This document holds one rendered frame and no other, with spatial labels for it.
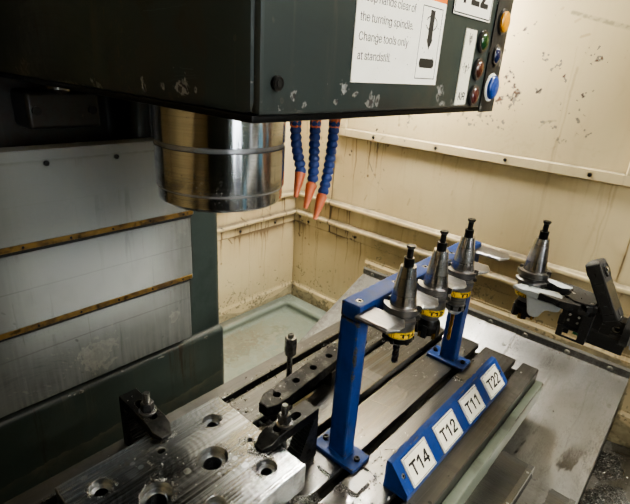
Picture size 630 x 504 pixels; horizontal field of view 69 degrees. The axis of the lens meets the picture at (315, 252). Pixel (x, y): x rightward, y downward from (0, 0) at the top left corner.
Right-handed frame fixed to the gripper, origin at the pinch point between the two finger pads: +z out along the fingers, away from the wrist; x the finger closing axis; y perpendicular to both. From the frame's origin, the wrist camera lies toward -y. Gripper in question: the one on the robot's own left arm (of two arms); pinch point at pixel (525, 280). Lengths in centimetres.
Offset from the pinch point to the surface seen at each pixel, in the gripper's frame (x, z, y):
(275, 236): 32, 106, 30
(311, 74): -66, 4, -37
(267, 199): -58, 17, -22
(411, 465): -35.0, 1.1, 25.9
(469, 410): -12.8, 0.4, 26.5
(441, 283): -23.4, 7.7, -3.4
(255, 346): 6, 87, 64
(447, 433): -22.4, 0.5, 26.4
